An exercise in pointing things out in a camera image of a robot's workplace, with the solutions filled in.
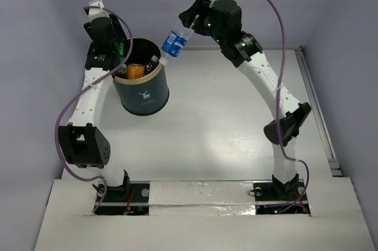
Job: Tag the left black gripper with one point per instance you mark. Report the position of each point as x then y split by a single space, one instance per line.
119 49

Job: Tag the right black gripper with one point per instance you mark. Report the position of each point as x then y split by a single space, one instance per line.
201 6

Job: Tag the clear bottle white cap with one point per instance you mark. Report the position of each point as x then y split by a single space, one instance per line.
122 69

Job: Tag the blue label water bottle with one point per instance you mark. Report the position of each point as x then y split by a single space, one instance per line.
175 43

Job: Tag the small orange bottle barcode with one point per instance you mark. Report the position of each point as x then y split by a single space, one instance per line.
135 71

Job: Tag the clear crushed bottle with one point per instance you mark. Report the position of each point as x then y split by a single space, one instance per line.
151 65

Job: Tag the green plastic bottle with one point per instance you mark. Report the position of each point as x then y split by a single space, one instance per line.
121 52

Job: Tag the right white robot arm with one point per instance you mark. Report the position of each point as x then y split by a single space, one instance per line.
247 55

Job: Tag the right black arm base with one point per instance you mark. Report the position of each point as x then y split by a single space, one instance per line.
273 197

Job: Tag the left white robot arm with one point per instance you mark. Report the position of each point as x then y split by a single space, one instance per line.
82 148

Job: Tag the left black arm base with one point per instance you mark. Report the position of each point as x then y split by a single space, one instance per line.
128 199

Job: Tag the silver foil tape strip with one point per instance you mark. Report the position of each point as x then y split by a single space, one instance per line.
201 198

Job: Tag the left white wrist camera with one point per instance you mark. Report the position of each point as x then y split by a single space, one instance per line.
95 10

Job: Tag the metal rail at table edge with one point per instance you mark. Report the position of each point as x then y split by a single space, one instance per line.
319 118

